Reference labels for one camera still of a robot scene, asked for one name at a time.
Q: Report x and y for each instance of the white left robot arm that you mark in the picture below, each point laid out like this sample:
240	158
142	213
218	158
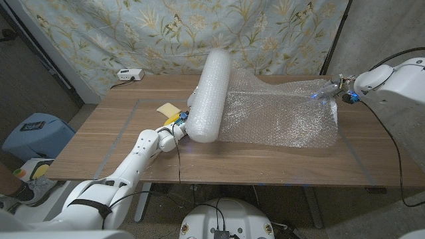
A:
126	172

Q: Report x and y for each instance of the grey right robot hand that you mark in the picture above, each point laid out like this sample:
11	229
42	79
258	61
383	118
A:
333	88

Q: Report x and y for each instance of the white box with yellow button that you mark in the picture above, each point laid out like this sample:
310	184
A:
30	167

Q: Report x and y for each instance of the black patterned card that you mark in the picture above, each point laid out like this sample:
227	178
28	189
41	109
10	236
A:
32	126

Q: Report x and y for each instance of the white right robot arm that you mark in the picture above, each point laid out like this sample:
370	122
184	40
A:
395	83

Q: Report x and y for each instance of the grey table leg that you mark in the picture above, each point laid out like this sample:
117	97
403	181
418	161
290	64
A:
313	206

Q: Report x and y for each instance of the white table leg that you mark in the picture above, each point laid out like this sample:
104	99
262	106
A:
143	202

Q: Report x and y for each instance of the floral printed backdrop cloth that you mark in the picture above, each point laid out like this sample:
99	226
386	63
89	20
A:
166	33

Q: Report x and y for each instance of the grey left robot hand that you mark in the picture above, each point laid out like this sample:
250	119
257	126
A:
191	99

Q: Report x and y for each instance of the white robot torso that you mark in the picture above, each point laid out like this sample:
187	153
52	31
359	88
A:
227	215

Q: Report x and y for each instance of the white power box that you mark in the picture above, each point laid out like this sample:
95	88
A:
131	74

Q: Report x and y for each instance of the black backdrop stand pole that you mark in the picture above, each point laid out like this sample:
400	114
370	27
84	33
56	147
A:
335	36

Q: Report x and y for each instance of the grey sneaker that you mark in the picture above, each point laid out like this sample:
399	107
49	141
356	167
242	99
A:
36	187

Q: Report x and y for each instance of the clear bubble wrap roll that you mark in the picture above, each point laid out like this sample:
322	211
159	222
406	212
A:
209	99

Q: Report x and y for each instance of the yellow toy banana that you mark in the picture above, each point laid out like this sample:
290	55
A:
172	119

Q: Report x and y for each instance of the pale yellow sponge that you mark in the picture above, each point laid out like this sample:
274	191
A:
168	109

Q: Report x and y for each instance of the blue plastic bin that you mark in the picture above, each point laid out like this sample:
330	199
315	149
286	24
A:
40	139

